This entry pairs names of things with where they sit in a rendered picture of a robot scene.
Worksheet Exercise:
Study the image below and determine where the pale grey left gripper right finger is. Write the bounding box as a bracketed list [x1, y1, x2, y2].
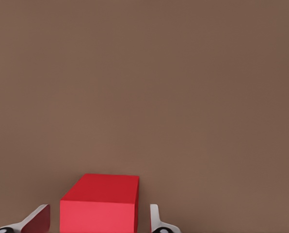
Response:
[149, 203, 182, 233]

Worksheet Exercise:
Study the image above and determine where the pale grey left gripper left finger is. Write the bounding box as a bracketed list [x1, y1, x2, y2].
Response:
[0, 203, 51, 233]

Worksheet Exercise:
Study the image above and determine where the red wooden cube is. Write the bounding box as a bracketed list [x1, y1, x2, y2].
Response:
[59, 173, 140, 233]

